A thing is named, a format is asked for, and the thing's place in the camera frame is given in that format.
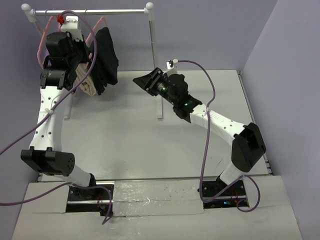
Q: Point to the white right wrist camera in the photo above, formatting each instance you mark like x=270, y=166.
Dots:
x=171, y=67

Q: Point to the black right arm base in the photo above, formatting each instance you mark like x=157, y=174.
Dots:
x=236, y=194

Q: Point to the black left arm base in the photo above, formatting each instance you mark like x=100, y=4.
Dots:
x=90, y=201

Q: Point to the white cardboard cover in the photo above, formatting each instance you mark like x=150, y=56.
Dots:
x=273, y=219

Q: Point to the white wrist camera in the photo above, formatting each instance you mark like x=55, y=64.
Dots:
x=71, y=25
x=171, y=67

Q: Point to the pink hanger with purple cloth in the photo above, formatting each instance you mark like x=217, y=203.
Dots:
x=42, y=42

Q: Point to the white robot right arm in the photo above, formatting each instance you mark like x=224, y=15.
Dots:
x=246, y=141

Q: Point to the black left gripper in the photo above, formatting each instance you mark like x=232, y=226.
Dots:
x=81, y=44

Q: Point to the black trousers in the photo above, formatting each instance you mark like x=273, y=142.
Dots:
x=105, y=69

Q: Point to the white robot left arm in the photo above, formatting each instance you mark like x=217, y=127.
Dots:
x=65, y=54

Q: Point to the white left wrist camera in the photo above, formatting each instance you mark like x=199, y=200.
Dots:
x=71, y=25

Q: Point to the silver tape patch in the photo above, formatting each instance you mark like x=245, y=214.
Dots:
x=156, y=198

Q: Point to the white metal clothes rack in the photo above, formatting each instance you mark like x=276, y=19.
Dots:
x=148, y=10

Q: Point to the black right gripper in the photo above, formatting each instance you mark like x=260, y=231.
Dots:
x=148, y=83

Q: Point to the beige folded trousers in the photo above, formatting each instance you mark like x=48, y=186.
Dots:
x=87, y=86

